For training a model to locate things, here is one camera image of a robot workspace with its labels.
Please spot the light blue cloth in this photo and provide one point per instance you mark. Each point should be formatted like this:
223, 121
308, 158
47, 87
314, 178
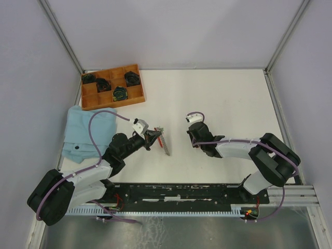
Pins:
86, 134

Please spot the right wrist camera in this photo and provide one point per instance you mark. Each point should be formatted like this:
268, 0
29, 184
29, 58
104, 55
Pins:
193, 118

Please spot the black coil with green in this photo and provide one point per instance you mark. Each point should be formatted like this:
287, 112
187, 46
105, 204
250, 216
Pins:
120, 94

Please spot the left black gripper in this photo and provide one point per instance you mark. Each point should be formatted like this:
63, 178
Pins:
150, 136

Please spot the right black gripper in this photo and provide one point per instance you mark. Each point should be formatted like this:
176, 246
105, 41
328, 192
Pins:
191, 137

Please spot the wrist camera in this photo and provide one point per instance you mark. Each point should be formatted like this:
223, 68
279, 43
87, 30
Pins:
193, 118
139, 126

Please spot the black coil top right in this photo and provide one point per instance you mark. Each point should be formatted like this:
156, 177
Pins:
132, 79

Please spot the black coil top left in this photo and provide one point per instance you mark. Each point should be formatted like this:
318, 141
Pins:
88, 78

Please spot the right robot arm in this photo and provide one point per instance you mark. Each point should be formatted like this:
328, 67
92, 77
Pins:
276, 163

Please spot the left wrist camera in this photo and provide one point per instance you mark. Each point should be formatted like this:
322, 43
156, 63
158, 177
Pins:
139, 126

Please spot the wooden compartment tray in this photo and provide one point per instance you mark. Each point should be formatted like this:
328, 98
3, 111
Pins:
91, 99

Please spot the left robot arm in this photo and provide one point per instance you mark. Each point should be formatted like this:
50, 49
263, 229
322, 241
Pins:
59, 192

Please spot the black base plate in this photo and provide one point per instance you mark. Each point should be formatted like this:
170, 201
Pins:
171, 198

